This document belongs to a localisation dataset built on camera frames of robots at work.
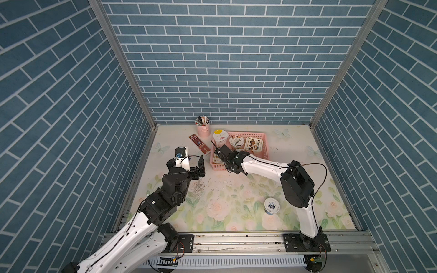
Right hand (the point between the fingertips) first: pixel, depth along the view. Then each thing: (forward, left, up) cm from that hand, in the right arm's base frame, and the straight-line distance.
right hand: (237, 157), depth 94 cm
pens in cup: (+25, +25, +2) cm, 35 cm away
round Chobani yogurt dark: (+14, +1, -2) cm, 14 cm away
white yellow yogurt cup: (+13, +10, +2) cm, 17 cm away
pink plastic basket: (+8, -16, -7) cm, 20 cm away
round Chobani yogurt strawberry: (+13, -13, -4) cm, 19 cm away
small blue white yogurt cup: (-25, -17, -2) cm, 30 cm away
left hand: (-15, +17, +21) cm, 31 cm away
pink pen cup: (+19, +22, 0) cm, 29 cm away
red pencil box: (+13, +24, -6) cm, 28 cm away
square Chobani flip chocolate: (+13, -7, -3) cm, 16 cm away
